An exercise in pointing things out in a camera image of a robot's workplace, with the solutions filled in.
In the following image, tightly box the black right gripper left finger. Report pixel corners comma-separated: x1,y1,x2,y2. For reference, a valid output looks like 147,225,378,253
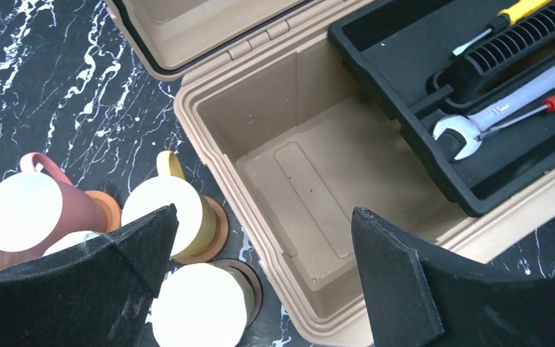
0,205,178,346

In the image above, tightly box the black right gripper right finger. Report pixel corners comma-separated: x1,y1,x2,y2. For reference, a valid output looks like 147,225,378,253
351,207,555,346

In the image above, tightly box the peach mug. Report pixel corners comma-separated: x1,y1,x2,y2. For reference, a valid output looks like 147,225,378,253
121,150,218,263

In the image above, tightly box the orange wooden coaster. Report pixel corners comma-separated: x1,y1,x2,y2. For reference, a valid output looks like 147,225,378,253
85,190,121,233

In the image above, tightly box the silver wrench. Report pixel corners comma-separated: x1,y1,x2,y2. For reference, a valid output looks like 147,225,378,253
432,65,555,160

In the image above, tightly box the yellow mug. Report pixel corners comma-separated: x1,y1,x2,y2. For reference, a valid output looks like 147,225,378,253
151,263,254,347

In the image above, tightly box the light wooden coaster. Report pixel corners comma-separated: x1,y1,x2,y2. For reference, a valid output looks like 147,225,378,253
177,195,231,265

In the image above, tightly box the black toolbox tray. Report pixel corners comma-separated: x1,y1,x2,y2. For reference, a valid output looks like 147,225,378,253
329,1,555,217

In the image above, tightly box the yellow handled screwdriver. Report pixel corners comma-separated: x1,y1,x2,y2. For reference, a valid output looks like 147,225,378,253
452,0,551,56

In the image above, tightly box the pink mug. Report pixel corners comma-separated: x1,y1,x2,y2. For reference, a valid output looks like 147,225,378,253
0,152,108,254

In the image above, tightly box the dark walnut coaster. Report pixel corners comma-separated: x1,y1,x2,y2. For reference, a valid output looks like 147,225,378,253
213,258,264,327

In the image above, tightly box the dark brown coaster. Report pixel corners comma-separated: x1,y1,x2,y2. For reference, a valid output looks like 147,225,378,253
0,249,42,271

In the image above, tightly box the tan plastic toolbox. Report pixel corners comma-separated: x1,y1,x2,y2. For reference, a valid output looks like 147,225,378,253
107,1,555,346

